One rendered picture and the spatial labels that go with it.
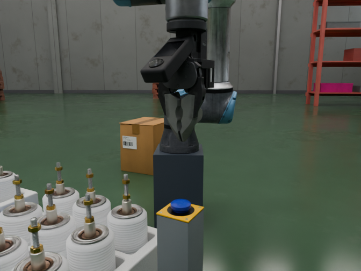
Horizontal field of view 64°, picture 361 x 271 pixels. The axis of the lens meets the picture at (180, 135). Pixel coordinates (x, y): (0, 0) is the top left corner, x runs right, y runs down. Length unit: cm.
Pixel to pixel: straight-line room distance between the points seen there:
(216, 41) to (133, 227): 63
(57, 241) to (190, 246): 29
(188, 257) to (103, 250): 17
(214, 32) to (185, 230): 66
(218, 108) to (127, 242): 53
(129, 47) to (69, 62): 224
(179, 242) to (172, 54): 34
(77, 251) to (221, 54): 72
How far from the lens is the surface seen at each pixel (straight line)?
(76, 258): 64
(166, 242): 59
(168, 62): 46
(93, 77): 1110
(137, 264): 69
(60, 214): 76
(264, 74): 1083
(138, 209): 74
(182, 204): 57
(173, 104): 53
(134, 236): 72
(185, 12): 52
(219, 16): 100
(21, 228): 80
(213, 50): 100
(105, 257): 64
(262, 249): 109
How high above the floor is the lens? 57
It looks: 11 degrees down
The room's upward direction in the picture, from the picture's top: straight up
